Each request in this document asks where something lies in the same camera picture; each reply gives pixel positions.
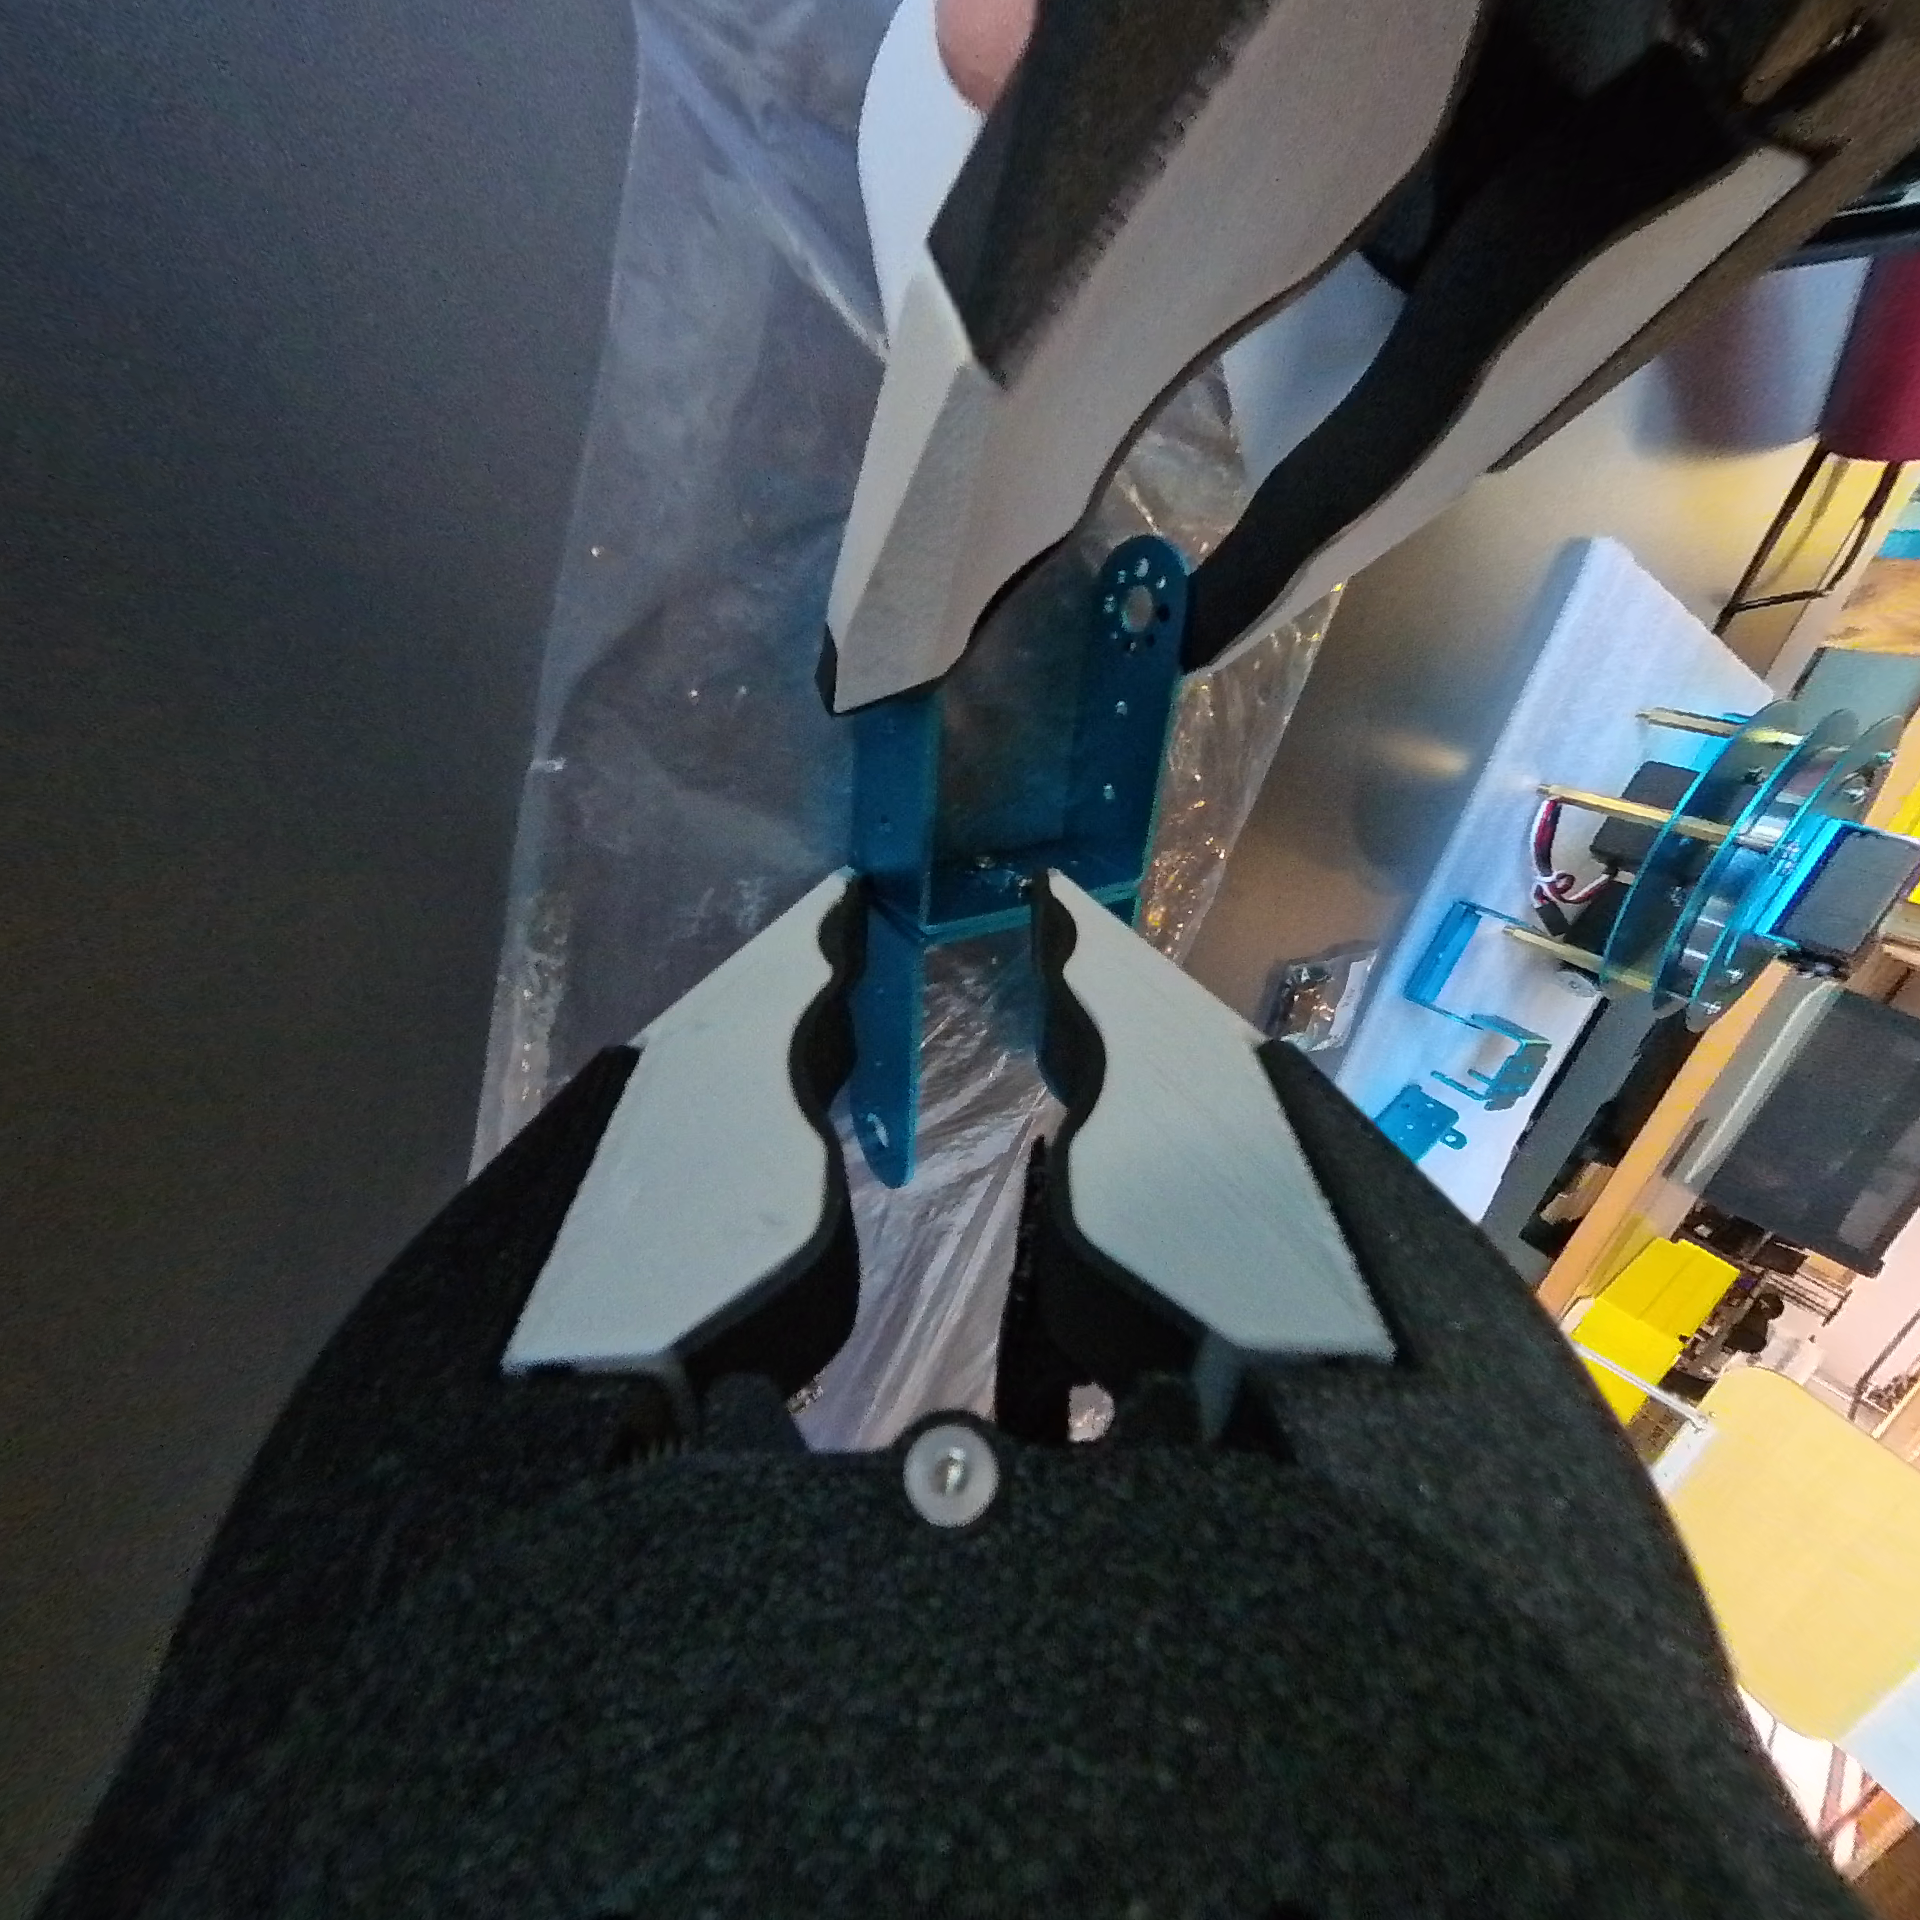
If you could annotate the black mesh box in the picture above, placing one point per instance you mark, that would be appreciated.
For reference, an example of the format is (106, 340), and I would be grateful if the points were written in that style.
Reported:
(1815, 1155)

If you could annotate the small zip bag black screws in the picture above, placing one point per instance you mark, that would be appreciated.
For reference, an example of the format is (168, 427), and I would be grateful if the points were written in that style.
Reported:
(1319, 1001)

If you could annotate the person's left hand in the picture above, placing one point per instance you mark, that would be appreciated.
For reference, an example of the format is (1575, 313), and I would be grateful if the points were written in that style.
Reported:
(983, 44)

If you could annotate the yellow table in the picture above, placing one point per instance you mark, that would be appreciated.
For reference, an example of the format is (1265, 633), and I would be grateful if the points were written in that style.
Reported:
(1801, 1559)

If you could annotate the small blue metal bracket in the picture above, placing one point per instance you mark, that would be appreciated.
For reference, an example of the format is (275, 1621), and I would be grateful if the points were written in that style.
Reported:
(1425, 1124)

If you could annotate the yellow plastic bin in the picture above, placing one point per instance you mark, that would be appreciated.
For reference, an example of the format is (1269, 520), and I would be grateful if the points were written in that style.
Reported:
(1621, 1359)
(1683, 1288)

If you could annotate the white foam sheet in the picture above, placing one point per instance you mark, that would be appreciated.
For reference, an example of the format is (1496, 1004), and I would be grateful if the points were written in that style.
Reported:
(1575, 754)

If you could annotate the large clear plastic bag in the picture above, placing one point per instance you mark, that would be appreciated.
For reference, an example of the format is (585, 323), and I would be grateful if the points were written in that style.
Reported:
(675, 599)

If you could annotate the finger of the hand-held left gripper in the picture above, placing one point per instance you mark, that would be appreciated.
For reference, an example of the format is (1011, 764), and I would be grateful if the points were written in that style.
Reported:
(1018, 482)
(1575, 361)

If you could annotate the blue acrylic robot arm base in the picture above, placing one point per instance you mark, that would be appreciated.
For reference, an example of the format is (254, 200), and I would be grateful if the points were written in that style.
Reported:
(1722, 901)

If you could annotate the large blue metal U bracket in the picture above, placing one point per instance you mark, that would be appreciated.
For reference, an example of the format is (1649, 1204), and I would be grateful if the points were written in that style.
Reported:
(1119, 707)

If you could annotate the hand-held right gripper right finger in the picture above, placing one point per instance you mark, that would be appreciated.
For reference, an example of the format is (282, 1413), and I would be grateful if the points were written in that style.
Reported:
(1216, 1187)

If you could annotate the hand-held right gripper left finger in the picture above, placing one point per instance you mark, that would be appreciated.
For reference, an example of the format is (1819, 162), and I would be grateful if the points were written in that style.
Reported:
(705, 1187)

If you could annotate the grey desk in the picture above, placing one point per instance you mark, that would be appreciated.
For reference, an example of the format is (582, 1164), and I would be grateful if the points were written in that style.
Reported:
(226, 599)

